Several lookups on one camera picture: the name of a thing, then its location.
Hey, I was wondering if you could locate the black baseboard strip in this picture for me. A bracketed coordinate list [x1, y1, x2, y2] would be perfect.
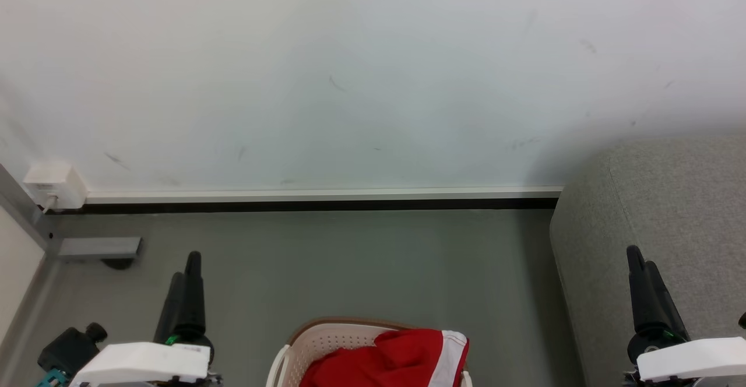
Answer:
[45, 198, 560, 215]

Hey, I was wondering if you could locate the black knobbed device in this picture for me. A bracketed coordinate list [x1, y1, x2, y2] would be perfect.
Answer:
[37, 322, 108, 377]

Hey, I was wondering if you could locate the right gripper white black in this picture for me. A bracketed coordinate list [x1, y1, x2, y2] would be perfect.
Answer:
[625, 245, 746, 387]

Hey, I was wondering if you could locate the grey metal floor bracket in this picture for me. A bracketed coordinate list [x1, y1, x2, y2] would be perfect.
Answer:
[56, 236, 143, 261]

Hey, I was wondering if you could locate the red and white garment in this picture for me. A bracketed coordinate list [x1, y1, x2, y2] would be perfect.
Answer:
[298, 328, 470, 387]

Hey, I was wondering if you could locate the teal plastic piece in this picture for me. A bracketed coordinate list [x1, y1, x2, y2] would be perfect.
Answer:
[34, 368, 69, 387]

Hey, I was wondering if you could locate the white wall socket box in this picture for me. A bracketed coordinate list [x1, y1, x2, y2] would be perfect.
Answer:
[22, 161, 89, 210]

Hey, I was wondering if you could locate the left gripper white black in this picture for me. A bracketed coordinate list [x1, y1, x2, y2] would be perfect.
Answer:
[69, 251, 215, 387]

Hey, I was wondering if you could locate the cream perforated laundry basket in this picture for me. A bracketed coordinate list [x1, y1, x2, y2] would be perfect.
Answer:
[266, 316, 473, 387]

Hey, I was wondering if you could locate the grey fabric sofa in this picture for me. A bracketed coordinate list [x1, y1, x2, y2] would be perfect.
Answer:
[549, 135, 746, 387]

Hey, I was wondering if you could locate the white wall trunking strip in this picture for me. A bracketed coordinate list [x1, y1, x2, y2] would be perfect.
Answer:
[85, 186, 564, 205]

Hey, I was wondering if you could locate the grey metal frame post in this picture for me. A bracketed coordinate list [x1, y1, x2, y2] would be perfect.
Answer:
[0, 164, 61, 259]

